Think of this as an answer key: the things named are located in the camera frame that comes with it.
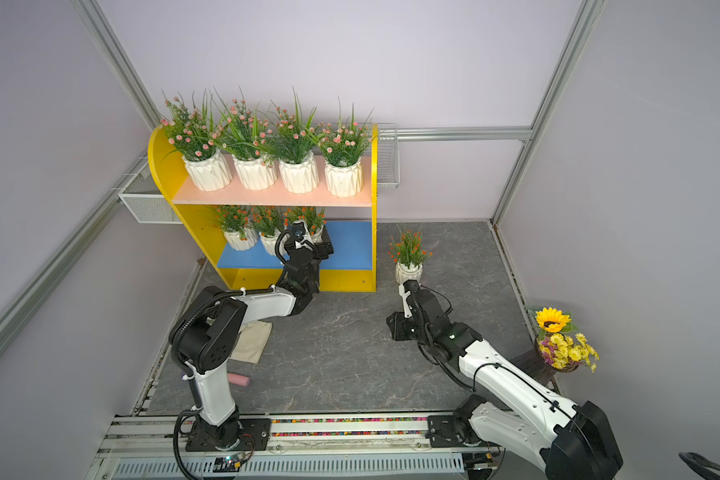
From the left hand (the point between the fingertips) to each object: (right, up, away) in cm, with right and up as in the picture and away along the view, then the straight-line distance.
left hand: (314, 229), depth 90 cm
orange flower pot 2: (-11, +2, -7) cm, 13 cm away
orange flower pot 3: (+1, +3, -7) cm, 7 cm away
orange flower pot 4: (+29, -8, +1) cm, 30 cm away
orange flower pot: (-22, +2, -6) cm, 23 cm away
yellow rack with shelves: (+10, +5, +30) cm, 32 cm away
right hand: (+23, -25, -10) cm, 35 cm away
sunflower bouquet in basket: (+58, -27, -26) cm, 69 cm away
